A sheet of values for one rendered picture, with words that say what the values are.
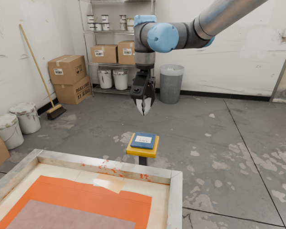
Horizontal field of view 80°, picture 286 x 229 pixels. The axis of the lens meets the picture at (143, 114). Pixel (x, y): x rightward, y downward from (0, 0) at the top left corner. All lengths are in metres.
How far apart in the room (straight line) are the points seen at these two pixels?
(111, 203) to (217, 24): 0.58
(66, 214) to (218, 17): 0.66
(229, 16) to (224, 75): 3.27
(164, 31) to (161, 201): 0.49
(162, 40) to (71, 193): 0.54
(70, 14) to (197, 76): 2.78
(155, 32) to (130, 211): 0.50
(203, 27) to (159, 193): 0.51
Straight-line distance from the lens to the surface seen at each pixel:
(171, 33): 0.51
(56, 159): 0.74
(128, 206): 0.59
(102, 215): 0.58
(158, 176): 0.61
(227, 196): 1.93
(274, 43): 3.85
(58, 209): 0.63
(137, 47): 0.62
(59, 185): 0.69
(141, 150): 0.75
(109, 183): 0.64
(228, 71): 3.74
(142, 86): 0.60
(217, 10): 0.50
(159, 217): 0.57
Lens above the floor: 1.45
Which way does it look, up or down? 30 degrees down
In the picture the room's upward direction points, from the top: straight up
